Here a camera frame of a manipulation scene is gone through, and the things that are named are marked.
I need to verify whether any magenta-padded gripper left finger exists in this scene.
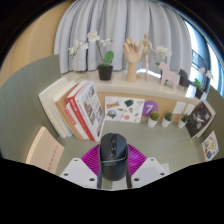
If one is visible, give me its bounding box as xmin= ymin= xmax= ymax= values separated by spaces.
xmin=59 ymin=143 xmax=103 ymax=190

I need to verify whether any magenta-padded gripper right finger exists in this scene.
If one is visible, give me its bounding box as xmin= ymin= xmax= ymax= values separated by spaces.
xmin=125 ymin=143 xmax=168 ymax=189

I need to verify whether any dark grey computer mouse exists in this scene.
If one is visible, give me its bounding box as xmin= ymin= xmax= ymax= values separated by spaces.
xmin=98 ymin=132 xmax=130 ymax=182

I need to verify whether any beige book red lettering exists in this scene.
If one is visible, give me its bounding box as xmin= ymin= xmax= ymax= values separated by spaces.
xmin=25 ymin=125 xmax=65 ymax=174

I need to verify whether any small plant white pot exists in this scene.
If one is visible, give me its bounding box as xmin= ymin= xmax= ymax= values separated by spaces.
xmin=147 ymin=110 xmax=160 ymax=129
xmin=177 ymin=113 xmax=190 ymax=130
xmin=161 ymin=111 xmax=174 ymax=129

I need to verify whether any thin red-spined white book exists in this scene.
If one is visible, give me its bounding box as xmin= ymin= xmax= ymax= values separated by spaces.
xmin=63 ymin=102 xmax=88 ymax=141

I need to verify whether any purple round number sign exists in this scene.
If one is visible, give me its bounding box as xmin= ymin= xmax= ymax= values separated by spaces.
xmin=141 ymin=100 xmax=159 ymax=118

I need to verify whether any colourful picture book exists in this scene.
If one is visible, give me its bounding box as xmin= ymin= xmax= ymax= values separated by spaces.
xmin=201 ymin=130 xmax=220 ymax=162

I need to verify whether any tan book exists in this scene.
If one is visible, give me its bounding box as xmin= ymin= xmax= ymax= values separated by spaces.
xmin=53 ymin=79 xmax=88 ymax=141

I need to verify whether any white sticker sheet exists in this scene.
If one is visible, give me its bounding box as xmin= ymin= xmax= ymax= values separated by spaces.
xmin=104 ymin=96 xmax=146 ymax=124

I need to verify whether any grey-green desk partition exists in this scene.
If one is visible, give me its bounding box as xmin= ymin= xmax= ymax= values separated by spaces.
xmin=203 ymin=86 xmax=224 ymax=158
xmin=0 ymin=54 xmax=68 ymax=161

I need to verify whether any wooden desk shelf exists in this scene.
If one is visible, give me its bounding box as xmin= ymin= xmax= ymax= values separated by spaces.
xmin=61 ymin=69 xmax=204 ymax=124

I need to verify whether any white orchid black pot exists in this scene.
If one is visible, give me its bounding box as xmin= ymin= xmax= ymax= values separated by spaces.
xmin=191 ymin=66 xmax=214 ymax=100
xmin=67 ymin=30 xmax=115 ymax=81

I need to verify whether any pink wooden horse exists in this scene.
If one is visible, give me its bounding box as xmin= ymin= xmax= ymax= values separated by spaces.
xmin=157 ymin=60 xmax=181 ymax=90

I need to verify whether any black wooden horse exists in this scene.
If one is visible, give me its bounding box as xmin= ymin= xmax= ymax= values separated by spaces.
xmin=178 ymin=68 xmax=193 ymax=89

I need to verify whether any white orchid behind horse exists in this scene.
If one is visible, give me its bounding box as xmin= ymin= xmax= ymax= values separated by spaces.
xmin=154 ymin=45 xmax=173 ymax=68

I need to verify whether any wooden mannequin figure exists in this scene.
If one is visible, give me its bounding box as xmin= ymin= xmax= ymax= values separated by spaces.
xmin=139 ymin=32 xmax=161 ymax=81

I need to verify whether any window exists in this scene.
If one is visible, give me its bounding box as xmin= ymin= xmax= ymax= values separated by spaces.
xmin=183 ymin=19 xmax=224 ymax=98

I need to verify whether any grey curtain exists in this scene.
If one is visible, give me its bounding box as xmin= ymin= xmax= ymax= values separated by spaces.
xmin=53 ymin=0 xmax=194 ymax=79

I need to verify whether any white wall socket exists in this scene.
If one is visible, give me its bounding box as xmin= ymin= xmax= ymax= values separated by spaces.
xmin=172 ymin=101 xmax=187 ymax=115

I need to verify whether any white wall switch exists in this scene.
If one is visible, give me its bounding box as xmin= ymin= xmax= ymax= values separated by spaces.
xmin=184 ymin=103 xmax=196 ymax=116

